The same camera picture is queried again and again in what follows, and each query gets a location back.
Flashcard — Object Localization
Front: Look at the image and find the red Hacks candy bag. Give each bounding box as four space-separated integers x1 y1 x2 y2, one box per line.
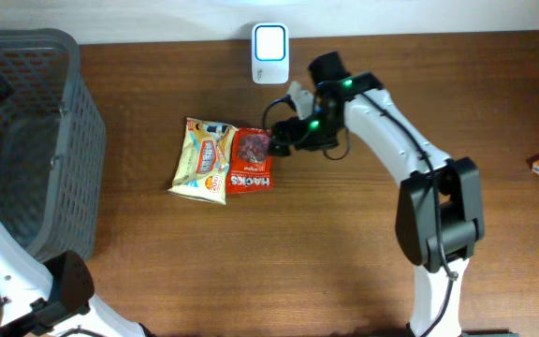
226 127 273 194

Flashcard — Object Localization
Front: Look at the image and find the yellow snack bag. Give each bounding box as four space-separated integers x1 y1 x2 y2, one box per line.
168 117 239 205

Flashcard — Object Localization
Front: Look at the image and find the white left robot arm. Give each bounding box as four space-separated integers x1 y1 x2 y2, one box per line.
0 42 147 336

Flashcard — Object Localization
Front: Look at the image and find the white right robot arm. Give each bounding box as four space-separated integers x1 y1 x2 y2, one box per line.
264 51 485 336

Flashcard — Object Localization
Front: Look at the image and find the white barcode scanner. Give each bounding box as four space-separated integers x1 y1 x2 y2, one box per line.
251 22 290 84

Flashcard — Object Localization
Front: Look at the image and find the grey plastic basket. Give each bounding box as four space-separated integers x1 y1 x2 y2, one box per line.
0 29 107 262

